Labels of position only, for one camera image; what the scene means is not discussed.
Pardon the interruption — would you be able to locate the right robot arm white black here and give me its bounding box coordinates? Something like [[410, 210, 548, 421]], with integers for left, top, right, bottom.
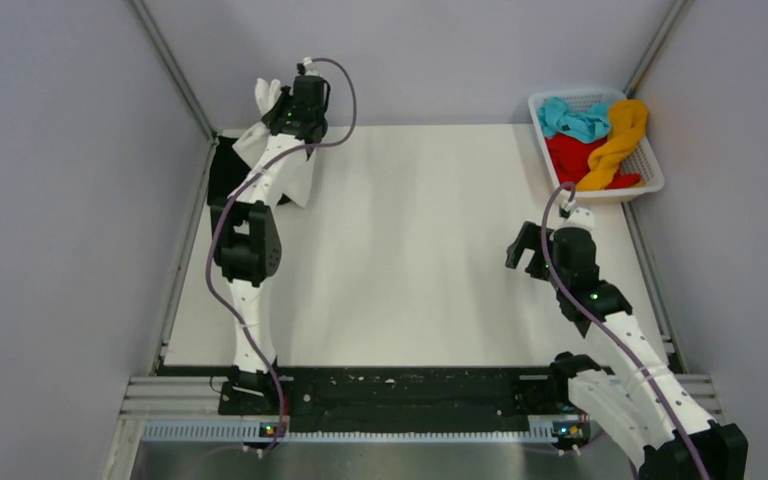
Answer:
[[505, 221, 748, 479]]

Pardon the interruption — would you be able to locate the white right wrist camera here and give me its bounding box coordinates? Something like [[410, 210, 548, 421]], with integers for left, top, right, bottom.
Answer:
[[558, 206, 595, 232]]

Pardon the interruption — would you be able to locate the left aluminium corner post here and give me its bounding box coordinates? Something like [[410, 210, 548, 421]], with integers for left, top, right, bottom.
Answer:
[[126, 0, 218, 142]]

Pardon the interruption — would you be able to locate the folded black t shirt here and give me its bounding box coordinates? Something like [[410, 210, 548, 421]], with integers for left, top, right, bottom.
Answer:
[[206, 136, 251, 205]]

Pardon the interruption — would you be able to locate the aluminium corner post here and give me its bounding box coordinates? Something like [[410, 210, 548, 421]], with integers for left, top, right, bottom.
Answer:
[[126, 0, 218, 142], [623, 0, 695, 98]]

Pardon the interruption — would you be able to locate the aluminium front rail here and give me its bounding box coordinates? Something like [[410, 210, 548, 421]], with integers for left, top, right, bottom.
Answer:
[[104, 356, 747, 479]]

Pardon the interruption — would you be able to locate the cyan t shirt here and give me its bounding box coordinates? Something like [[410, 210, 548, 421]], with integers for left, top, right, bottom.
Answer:
[[537, 97, 611, 144]]

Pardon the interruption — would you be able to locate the right aluminium corner post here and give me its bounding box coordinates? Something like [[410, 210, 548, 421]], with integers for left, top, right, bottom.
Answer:
[[623, 0, 695, 98]]

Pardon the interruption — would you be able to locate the white t shirt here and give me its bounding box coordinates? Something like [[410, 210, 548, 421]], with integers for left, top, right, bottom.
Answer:
[[232, 78, 317, 208]]

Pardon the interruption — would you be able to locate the red t shirt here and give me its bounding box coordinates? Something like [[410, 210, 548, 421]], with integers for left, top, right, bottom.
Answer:
[[544, 134, 644, 190]]

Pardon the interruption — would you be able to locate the yellow t shirt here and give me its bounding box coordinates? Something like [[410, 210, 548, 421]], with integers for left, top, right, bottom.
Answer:
[[577, 99, 648, 191]]

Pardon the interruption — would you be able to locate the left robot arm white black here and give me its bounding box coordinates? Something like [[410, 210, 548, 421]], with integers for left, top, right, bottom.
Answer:
[[208, 74, 330, 414]]

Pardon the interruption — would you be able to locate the white plastic basket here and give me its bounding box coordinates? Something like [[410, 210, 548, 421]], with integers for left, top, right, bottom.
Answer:
[[528, 87, 665, 204]]

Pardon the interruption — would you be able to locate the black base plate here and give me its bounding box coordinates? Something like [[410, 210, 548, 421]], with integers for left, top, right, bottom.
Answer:
[[159, 365, 591, 437]]

